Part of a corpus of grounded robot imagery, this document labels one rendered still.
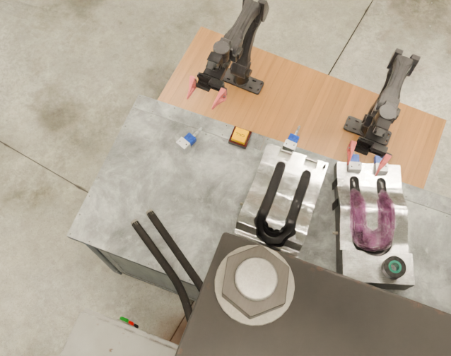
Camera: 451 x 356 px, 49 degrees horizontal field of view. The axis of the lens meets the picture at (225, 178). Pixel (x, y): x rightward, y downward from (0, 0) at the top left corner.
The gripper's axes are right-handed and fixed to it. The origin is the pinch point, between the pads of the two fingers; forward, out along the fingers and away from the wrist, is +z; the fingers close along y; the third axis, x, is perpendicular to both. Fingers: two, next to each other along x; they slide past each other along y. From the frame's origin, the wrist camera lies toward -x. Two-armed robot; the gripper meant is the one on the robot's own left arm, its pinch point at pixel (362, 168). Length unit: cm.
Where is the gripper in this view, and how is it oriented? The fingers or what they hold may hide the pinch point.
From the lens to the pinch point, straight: 171.5
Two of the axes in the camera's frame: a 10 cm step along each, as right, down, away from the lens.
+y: 9.1, 3.9, -1.5
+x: 0.0, 3.6, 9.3
